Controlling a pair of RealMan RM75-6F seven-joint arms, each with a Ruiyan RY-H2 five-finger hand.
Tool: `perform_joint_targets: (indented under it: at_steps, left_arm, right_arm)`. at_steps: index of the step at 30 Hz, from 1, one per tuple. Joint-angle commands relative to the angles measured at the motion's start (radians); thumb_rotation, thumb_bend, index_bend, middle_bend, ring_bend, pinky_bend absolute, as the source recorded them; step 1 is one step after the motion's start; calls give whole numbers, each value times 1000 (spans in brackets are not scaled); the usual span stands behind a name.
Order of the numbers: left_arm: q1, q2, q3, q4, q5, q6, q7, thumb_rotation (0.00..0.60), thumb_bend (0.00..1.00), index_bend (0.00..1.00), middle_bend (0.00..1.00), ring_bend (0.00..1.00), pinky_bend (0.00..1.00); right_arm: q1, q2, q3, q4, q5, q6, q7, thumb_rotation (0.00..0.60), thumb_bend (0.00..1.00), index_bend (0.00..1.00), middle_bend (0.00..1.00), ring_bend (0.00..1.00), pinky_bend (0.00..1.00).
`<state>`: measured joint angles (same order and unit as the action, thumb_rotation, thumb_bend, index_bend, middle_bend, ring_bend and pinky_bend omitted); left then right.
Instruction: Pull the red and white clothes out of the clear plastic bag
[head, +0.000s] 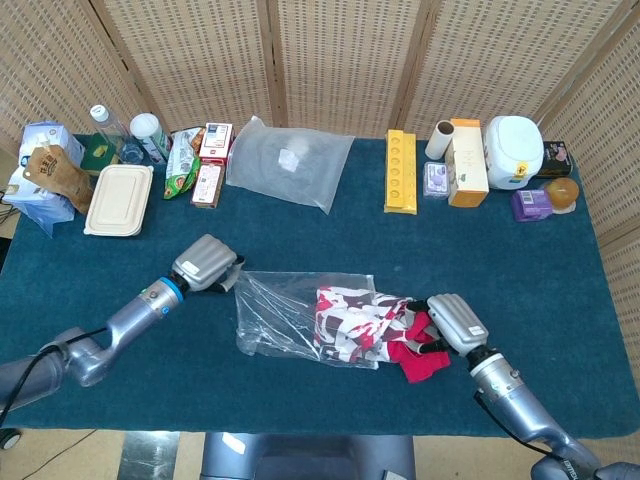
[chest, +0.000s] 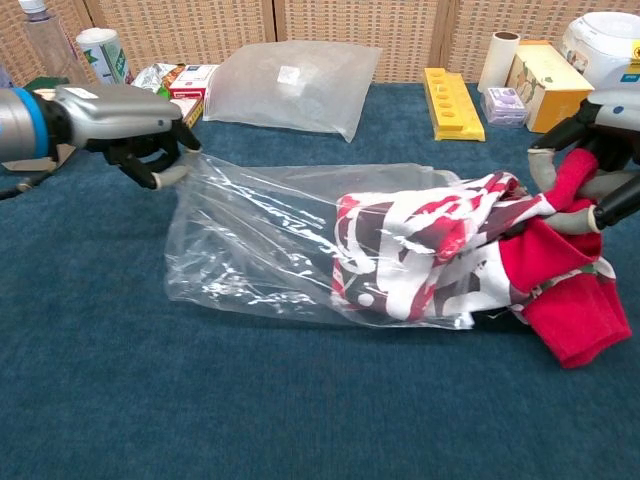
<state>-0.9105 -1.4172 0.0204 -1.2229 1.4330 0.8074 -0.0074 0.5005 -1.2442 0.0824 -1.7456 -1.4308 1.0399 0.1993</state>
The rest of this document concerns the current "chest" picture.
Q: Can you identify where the dark green box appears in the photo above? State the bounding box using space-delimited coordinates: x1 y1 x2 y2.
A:
27 76 71 94

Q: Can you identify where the red white box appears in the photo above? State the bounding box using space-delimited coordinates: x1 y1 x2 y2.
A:
168 63 221 101

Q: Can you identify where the small lavender clear box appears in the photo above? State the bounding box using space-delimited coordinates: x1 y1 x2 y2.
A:
480 86 529 130

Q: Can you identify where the yellow block with round holes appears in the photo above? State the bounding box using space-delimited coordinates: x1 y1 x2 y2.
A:
423 67 487 143

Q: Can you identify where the red white patterned garment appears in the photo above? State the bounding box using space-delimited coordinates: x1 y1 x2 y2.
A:
330 148 634 370

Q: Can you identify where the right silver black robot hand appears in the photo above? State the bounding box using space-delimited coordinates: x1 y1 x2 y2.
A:
527 88 640 235

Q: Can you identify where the white green canister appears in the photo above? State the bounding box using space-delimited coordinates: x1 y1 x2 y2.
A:
75 28 135 87

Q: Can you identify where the cream and yellow carton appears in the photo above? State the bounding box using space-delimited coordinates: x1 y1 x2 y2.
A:
505 39 596 134

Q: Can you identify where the woven folding screen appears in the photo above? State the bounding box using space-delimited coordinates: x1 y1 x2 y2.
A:
0 0 640 89

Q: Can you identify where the clear plastic zip bag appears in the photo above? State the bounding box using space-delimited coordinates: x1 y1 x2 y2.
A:
164 152 476 331

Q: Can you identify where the white paper roll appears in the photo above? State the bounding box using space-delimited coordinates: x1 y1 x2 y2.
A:
477 31 522 95

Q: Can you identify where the clear plastic water bottle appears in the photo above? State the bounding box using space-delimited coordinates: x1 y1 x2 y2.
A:
18 0 91 90

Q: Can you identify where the white rice cooker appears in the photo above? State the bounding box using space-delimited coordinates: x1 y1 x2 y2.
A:
558 12 640 96

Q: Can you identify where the frosted plastic packet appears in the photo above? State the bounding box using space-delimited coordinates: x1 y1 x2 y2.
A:
202 40 384 144

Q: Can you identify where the green snack packet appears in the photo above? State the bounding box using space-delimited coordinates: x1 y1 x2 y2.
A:
132 62 187 97

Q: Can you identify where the blue carpet table cover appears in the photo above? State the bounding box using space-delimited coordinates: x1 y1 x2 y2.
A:
0 82 640 480

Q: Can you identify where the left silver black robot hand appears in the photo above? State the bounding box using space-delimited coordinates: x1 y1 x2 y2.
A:
47 83 203 191

